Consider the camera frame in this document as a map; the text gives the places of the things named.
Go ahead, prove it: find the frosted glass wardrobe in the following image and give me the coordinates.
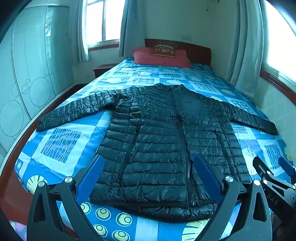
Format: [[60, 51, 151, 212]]
[[0, 5, 77, 158]]

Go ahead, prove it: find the grey curtain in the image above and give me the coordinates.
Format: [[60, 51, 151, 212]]
[[225, 0, 265, 87], [118, 0, 145, 58], [69, 0, 89, 62]]

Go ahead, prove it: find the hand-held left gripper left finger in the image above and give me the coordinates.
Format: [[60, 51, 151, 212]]
[[26, 155, 105, 241]]

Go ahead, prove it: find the wooden bed frame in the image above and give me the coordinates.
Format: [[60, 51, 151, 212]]
[[0, 83, 88, 223]]

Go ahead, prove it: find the black puffer jacket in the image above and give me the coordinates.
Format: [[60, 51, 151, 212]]
[[36, 83, 278, 220]]

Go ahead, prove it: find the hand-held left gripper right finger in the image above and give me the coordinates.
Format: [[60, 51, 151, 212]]
[[193, 153, 273, 241]]

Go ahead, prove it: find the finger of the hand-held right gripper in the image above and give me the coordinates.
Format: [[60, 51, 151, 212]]
[[253, 156, 293, 189], [278, 156, 296, 184]]

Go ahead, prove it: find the red pillow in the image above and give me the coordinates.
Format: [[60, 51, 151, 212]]
[[132, 47, 192, 68]]

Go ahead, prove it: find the dark wooden headboard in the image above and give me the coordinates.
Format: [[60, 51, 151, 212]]
[[144, 39, 211, 66]]

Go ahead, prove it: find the blue patterned bed sheet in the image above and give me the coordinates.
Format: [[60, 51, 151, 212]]
[[14, 57, 289, 241]]

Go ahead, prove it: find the dark wooden nightstand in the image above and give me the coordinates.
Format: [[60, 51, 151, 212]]
[[93, 64, 118, 78]]

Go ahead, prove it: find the small brown printed cushion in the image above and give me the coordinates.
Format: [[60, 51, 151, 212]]
[[151, 44, 177, 57]]

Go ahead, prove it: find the window with wooden sill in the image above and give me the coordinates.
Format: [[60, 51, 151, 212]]
[[85, 0, 126, 49], [259, 0, 296, 99]]

